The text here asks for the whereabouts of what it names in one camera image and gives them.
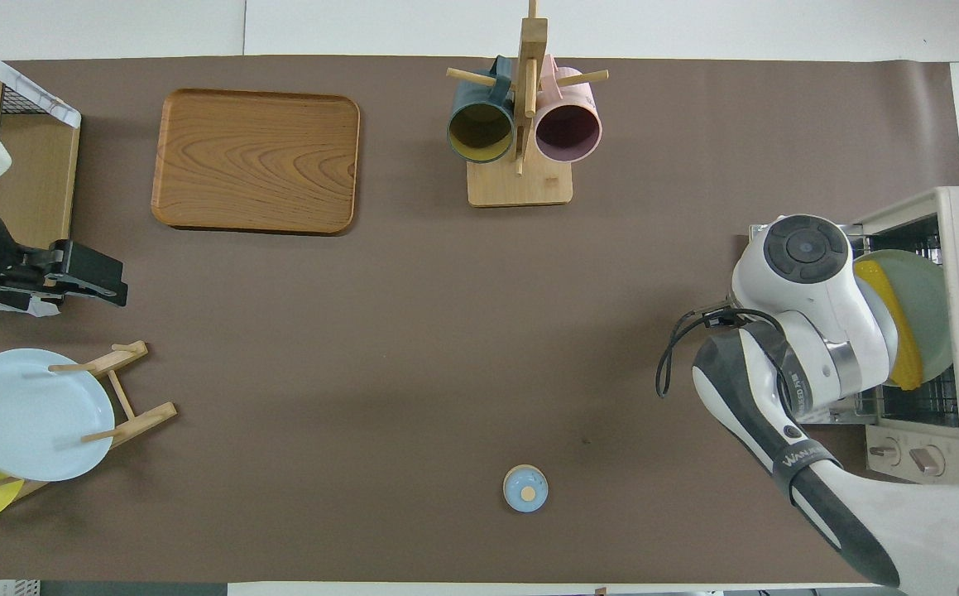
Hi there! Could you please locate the yellow corn cob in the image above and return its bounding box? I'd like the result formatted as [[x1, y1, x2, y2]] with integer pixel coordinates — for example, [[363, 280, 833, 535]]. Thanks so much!
[[853, 260, 926, 392]]

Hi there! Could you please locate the pale green plate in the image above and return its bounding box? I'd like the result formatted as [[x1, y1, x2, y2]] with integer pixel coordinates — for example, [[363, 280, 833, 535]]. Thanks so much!
[[860, 248, 949, 387]]

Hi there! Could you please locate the white crumpled sheet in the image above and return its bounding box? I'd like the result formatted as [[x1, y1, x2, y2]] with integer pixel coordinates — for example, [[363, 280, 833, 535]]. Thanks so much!
[[0, 295, 64, 319]]

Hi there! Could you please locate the wooden side cabinet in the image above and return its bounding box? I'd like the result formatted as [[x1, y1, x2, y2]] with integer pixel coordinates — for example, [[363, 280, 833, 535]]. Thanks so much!
[[0, 65, 82, 254]]

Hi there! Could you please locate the light blue plate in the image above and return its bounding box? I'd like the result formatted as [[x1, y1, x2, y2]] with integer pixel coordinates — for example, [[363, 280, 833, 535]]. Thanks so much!
[[0, 348, 117, 483]]

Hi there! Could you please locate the wooden plate rack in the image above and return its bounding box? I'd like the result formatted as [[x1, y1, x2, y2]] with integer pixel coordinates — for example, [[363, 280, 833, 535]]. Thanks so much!
[[0, 340, 179, 502]]

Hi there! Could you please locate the white marble pattern board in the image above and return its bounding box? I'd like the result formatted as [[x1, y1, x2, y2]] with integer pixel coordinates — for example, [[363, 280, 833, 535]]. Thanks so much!
[[0, 33, 83, 130]]

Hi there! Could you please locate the brown wooden tray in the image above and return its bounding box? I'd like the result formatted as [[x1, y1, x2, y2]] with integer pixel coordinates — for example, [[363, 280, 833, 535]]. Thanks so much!
[[151, 88, 362, 235]]

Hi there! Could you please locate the dark teal mug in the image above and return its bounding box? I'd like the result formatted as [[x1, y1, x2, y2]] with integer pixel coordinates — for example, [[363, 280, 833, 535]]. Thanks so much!
[[447, 56, 516, 165]]

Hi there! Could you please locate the wooden mug tree stand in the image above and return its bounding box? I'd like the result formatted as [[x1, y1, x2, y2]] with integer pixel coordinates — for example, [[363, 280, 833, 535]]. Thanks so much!
[[446, 0, 610, 208]]

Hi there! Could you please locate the pink mug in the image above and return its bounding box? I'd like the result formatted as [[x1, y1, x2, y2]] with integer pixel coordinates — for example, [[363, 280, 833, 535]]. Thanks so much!
[[534, 55, 604, 164]]

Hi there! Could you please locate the brown table mat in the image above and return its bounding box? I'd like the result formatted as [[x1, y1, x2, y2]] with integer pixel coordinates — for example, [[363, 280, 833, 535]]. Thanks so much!
[[0, 55, 959, 585]]

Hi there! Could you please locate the black wire mesh basket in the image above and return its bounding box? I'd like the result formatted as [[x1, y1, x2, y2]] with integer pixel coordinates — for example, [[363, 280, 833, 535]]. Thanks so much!
[[0, 50, 56, 118]]

